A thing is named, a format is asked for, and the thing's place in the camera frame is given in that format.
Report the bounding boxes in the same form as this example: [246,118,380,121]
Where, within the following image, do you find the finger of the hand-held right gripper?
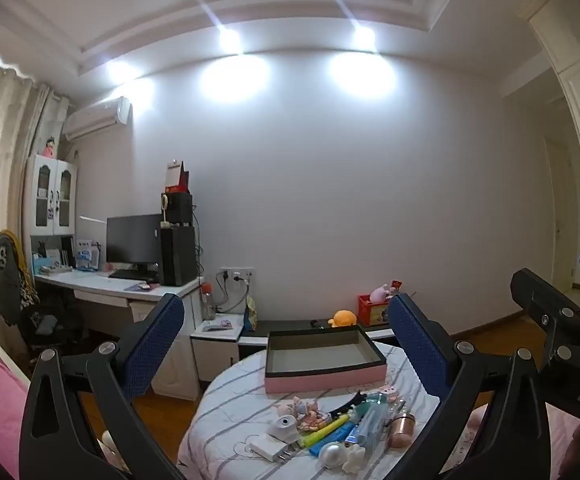
[510,268,580,361]

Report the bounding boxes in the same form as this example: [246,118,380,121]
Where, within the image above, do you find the beige curtain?
[0,42,53,321]

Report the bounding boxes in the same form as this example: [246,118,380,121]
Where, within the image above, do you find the rose gold canister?
[387,412,415,448]

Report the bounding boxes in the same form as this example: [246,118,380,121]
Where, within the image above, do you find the black and white nightstand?
[237,317,411,361]

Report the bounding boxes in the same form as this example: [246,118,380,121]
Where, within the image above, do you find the clear plastic pen case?
[350,402,389,446]

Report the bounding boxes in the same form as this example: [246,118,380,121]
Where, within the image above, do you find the bottle with orange cap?
[200,282,217,321]

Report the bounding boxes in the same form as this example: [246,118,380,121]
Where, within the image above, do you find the blue box on desk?
[77,239,102,271]

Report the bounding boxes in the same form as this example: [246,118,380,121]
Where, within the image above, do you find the white bunny figure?
[342,444,367,473]

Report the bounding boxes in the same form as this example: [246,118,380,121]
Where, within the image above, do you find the pink box with black rim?
[264,325,387,395]

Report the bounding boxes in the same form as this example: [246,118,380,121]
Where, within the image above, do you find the ceiling spotlight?
[217,27,243,55]
[352,25,378,51]
[105,60,133,86]

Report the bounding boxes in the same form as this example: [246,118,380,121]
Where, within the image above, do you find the black computer tower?
[159,225,198,287]

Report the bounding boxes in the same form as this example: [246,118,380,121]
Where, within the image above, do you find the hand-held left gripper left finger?
[19,292,185,480]

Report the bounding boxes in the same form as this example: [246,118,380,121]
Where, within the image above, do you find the yellow highlighter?
[300,419,347,448]

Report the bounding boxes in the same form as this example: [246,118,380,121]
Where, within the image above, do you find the white glass door cabinet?
[24,154,78,241]

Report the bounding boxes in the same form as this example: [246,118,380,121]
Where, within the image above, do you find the grey jacket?
[0,230,36,326]

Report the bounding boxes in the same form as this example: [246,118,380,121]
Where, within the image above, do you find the white wall power outlet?
[220,266,255,283]

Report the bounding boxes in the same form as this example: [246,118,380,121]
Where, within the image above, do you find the blue highlighter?
[310,424,357,457]

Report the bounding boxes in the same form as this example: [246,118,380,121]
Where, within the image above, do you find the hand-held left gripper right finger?
[387,292,553,480]

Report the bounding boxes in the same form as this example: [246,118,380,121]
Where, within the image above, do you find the colourful crayon pack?
[297,407,335,431]

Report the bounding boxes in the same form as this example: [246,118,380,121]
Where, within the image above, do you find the small white bedside cabinet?
[190,312,245,391]

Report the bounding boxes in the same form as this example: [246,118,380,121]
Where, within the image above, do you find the silver round case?
[318,442,348,470]

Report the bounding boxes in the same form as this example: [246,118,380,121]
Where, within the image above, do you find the white desk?
[32,267,205,401]

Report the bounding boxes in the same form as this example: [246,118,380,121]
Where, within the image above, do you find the black keyboard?
[108,270,158,283]

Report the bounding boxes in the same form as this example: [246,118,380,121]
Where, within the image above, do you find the red printed crate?
[357,294,395,328]

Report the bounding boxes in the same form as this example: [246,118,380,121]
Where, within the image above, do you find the white charger plug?
[249,437,295,462]

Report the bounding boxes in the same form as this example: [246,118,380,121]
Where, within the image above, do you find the black flower hair clip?
[330,390,367,417]

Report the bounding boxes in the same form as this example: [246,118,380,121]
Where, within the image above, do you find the black speaker box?
[160,192,194,226]

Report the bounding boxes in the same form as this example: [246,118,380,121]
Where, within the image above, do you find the black computer monitor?
[106,214,163,276]

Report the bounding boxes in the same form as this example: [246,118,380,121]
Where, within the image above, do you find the desk calendar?
[166,159,185,195]

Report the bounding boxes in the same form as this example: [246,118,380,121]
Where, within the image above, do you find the white air conditioner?
[62,97,133,142]

